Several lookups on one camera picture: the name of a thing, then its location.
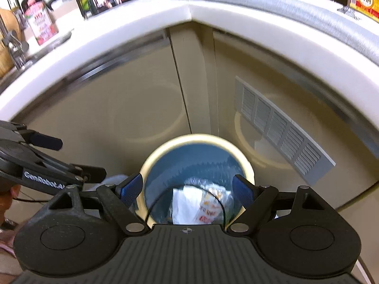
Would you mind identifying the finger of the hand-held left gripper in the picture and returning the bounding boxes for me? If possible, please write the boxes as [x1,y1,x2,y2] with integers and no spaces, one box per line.
[36,151,107,184]
[12,124,63,151]

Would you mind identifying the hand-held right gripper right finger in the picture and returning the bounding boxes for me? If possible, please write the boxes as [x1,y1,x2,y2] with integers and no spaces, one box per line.
[226,174,338,233]

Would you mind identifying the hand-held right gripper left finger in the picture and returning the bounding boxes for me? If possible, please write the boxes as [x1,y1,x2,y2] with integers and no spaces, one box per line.
[44,173,150,234]

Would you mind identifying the white orange printed wrapper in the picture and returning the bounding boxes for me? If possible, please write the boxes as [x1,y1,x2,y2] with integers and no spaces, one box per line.
[198,189,226,224]

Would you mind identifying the clear plastic bag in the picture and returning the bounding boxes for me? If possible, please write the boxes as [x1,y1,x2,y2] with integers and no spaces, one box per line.
[185,176,234,210]

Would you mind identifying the white paper sheet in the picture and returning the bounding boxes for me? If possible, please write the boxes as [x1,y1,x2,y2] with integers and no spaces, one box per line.
[172,185,205,225]

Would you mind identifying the cream rimmed trash bin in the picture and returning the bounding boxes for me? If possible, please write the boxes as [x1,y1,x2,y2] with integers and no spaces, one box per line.
[139,134,256,225]

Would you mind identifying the person's left hand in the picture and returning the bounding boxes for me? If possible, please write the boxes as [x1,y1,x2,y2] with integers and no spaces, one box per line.
[0,183,21,213]

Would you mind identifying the grey cabinet vent grille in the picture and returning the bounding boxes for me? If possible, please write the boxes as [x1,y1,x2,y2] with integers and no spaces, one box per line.
[234,75,336,185]

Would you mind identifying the person's pink clothing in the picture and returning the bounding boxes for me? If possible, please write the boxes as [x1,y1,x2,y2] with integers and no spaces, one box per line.
[0,213,23,275]

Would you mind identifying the metal faucet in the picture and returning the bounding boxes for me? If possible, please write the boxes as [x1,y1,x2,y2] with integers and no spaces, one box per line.
[0,18,30,71]

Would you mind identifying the stainless steel sink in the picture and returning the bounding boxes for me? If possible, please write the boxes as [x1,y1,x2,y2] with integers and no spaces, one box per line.
[0,30,73,80]

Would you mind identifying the pink soap bottle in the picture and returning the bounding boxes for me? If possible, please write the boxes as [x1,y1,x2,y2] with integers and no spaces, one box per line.
[22,0,59,46]

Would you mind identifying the brown wooden board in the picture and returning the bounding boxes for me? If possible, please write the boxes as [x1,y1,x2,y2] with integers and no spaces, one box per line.
[0,7,22,77]

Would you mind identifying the grey ribbed mat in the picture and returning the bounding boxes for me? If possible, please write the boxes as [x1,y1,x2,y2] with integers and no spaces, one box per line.
[168,0,379,66]

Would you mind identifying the coiled metal wire tool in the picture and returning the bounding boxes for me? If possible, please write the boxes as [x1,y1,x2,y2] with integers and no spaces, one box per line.
[337,5,361,21]

